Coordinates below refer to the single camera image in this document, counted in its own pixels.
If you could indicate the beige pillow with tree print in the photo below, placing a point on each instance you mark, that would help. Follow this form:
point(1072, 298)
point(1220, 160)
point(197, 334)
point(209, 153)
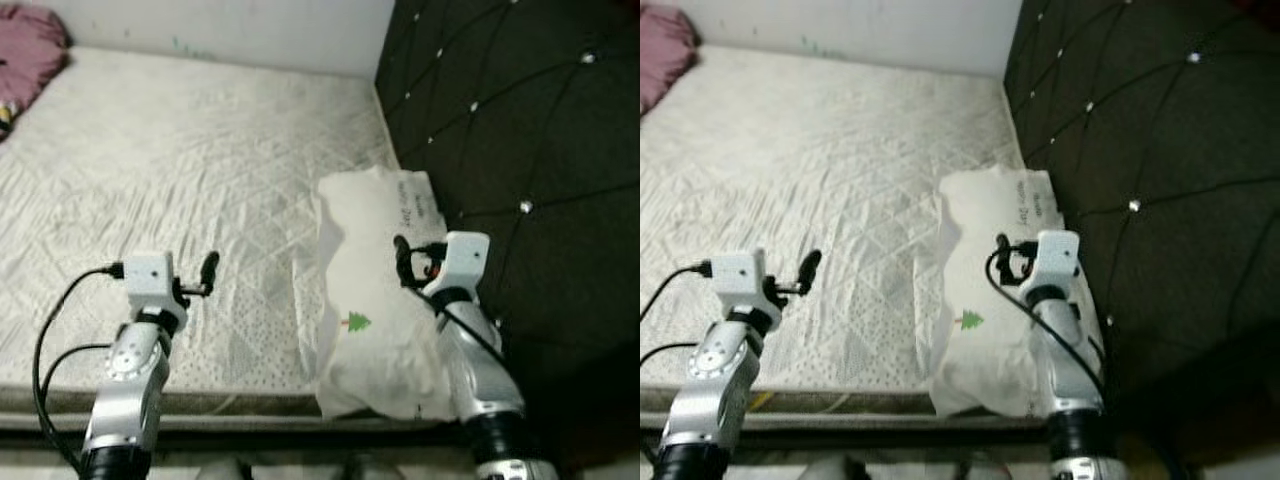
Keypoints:
point(375, 270)
point(985, 270)

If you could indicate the pink cartoon print blanket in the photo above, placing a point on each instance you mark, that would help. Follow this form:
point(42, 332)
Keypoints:
point(30, 55)
point(665, 50)

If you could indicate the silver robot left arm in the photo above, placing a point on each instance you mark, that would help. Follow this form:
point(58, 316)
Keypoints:
point(715, 390)
point(130, 390)

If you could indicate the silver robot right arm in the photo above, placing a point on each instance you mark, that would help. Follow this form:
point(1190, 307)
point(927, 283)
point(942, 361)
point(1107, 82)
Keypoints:
point(485, 380)
point(1075, 380)

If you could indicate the white quilted mattress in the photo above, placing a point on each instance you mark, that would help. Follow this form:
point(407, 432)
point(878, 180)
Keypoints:
point(800, 180)
point(170, 180)

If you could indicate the black tufted headboard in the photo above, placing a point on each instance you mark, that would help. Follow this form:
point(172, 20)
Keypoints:
point(1150, 120)
point(520, 120)

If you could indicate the grey robot left foot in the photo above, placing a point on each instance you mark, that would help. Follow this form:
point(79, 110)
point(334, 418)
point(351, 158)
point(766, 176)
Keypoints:
point(835, 470)
point(225, 470)

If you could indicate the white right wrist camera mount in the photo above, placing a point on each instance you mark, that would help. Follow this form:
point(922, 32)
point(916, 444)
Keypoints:
point(1058, 258)
point(467, 262)

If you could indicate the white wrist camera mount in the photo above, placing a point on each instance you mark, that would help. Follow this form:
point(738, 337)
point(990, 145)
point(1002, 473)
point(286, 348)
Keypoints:
point(467, 262)
point(150, 282)
point(740, 282)
point(1058, 258)

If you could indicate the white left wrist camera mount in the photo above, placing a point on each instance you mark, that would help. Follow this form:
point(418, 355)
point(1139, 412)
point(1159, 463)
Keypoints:
point(150, 282)
point(740, 282)

